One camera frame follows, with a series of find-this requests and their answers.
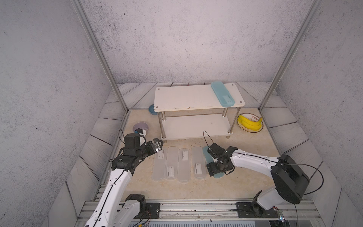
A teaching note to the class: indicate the white two-tier shelf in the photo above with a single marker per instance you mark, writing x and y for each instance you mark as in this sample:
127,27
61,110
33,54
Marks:
185,112

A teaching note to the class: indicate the clear pencil case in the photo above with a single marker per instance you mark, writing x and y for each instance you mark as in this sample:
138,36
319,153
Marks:
184,165
159,166
172,163
198,163

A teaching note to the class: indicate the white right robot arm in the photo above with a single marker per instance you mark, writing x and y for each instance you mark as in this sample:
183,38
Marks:
290,181

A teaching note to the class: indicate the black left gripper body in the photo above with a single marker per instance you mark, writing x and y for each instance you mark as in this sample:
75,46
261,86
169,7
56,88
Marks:
140,157

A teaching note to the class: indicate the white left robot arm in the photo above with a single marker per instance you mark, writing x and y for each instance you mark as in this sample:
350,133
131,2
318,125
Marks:
122,170

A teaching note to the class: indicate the blue ceramic bowl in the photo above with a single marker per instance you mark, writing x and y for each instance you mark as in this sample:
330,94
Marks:
151,110

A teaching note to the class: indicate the right aluminium frame post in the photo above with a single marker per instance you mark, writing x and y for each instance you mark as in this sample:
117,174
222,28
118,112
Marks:
288,136

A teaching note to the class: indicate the lilac ceramic bowl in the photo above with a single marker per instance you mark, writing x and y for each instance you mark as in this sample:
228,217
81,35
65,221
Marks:
141,126

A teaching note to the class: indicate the left aluminium frame post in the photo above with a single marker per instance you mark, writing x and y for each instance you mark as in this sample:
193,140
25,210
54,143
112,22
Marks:
103,140

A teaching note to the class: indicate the teal pencil case with label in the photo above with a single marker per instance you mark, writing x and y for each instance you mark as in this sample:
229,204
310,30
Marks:
222,93

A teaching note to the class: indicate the aluminium frame post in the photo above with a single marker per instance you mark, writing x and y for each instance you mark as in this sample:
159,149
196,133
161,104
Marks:
103,140
288,136

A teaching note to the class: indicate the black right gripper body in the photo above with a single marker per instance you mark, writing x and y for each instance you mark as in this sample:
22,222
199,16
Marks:
216,167

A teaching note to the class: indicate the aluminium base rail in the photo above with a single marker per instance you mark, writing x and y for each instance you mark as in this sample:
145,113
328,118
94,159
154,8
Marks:
208,199

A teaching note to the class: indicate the yellow banana bunch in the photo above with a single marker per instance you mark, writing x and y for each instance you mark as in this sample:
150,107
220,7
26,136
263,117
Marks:
249,124

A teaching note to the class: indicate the plain teal pencil case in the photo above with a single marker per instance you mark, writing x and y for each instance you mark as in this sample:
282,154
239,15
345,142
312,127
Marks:
209,159

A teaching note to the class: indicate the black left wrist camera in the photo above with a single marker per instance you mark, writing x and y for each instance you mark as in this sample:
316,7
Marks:
134,140

